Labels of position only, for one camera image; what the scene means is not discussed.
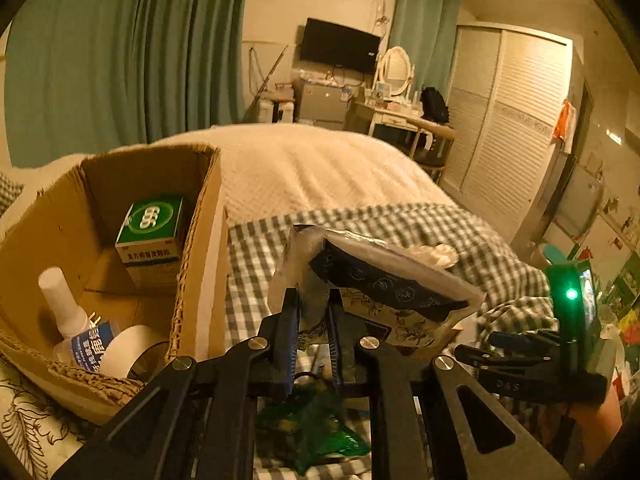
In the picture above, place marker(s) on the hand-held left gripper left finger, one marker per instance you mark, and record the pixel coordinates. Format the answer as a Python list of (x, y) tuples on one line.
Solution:
[(288, 345)]

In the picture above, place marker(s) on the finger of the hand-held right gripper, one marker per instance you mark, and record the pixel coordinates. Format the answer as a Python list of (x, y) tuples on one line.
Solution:
[(525, 338), (495, 357)]

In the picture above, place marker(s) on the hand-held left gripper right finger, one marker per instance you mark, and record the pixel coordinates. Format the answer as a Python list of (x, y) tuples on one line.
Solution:
[(336, 352)]

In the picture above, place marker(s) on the floral patterned tissue packet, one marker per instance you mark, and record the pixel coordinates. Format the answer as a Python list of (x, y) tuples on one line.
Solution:
[(390, 285)]

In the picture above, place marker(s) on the cardboard box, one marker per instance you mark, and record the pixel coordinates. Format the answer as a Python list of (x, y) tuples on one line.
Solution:
[(60, 220)]

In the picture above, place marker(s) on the person's right forearm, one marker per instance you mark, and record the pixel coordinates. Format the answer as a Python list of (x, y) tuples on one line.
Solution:
[(600, 425)]

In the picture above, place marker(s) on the wooden stool teal cushion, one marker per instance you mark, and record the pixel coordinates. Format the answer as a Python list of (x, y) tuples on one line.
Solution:
[(550, 252)]

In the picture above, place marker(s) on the green plastic packet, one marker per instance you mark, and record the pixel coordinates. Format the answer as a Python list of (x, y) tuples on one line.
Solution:
[(300, 420)]

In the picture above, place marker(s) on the white crumpled paper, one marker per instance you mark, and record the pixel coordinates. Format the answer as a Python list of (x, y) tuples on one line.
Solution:
[(432, 256)]

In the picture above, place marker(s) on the grey checked blanket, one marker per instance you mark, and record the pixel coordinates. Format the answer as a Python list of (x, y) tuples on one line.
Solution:
[(450, 240)]

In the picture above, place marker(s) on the white tape roll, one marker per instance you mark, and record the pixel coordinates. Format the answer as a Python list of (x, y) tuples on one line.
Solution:
[(125, 350)]

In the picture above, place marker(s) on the white textured blanket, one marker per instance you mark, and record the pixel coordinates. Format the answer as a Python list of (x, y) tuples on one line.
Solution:
[(310, 170)]

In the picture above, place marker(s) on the green medicine box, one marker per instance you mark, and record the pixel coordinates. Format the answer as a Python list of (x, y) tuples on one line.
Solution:
[(150, 225)]

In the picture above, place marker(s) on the white louvred wardrobe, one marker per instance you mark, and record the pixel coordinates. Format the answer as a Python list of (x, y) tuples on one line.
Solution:
[(510, 135)]

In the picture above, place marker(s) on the orange hanging cloth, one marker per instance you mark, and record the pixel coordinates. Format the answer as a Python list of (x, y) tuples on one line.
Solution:
[(564, 122)]

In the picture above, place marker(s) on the wooden chair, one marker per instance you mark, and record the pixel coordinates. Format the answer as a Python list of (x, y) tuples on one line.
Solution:
[(435, 131)]

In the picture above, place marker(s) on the white bottle blue label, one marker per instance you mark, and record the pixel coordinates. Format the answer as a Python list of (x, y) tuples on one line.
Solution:
[(65, 305)]

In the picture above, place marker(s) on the white storage bin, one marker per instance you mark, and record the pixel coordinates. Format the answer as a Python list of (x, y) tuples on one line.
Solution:
[(275, 109)]

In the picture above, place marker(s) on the white dressing table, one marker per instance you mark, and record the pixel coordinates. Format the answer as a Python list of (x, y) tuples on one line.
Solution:
[(395, 117)]

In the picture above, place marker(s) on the small grey fridge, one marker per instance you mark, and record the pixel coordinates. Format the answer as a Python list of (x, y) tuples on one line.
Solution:
[(322, 102)]

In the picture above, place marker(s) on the black backpack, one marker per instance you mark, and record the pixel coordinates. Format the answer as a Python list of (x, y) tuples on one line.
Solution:
[(434, 105)]

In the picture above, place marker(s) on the floral printed sheet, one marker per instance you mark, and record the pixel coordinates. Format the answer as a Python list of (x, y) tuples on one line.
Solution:
[(30, 425)]

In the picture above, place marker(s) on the leaning wooden pole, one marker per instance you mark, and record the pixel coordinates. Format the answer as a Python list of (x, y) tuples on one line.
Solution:
[(272, 71)]

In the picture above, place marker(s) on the oval white mirror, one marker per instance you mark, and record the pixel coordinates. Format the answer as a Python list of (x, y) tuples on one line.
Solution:
[(395, 67)]

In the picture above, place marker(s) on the checked pillow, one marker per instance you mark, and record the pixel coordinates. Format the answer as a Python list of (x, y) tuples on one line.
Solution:
[(9, 192)]

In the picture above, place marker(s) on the wide green curtain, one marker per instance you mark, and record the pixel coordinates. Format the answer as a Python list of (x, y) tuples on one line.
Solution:
[(125, 60)]

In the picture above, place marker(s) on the narrow green curtain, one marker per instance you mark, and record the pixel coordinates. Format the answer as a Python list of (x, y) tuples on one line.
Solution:
[(425, 25)]

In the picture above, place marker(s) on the black wall television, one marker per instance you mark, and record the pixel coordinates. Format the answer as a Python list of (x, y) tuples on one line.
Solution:
[(340, 45)]

